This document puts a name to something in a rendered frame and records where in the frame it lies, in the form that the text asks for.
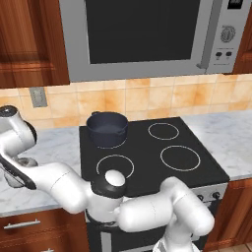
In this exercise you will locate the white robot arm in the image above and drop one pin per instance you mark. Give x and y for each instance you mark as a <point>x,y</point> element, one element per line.
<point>65,183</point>

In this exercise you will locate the black stove with oven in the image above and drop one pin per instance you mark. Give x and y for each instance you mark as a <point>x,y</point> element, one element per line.
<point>147,157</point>

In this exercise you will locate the black stove knob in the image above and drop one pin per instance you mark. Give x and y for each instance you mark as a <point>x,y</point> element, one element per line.
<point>215,195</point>
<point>200,198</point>

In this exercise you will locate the grey kettle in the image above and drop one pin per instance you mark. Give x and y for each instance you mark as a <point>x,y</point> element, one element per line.
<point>28,161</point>

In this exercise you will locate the dark blue cooking pot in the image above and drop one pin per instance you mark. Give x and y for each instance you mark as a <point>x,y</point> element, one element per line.
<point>107,131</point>

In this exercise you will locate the silver microwave oven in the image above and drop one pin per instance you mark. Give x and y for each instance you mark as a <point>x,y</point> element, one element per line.
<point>138,32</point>

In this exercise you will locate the brown wooden drawer front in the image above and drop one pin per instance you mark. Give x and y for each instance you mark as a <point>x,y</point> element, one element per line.
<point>49,233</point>

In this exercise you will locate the brown wooden base cupboard door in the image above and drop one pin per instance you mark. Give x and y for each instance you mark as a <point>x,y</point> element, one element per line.
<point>234,213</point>

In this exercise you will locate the grey wall outlet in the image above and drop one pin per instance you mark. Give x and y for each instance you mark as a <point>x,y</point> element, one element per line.
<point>38,97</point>

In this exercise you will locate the brown wooden wall cupboard door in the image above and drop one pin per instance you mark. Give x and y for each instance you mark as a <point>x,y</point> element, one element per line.
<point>244,49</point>
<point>31,39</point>

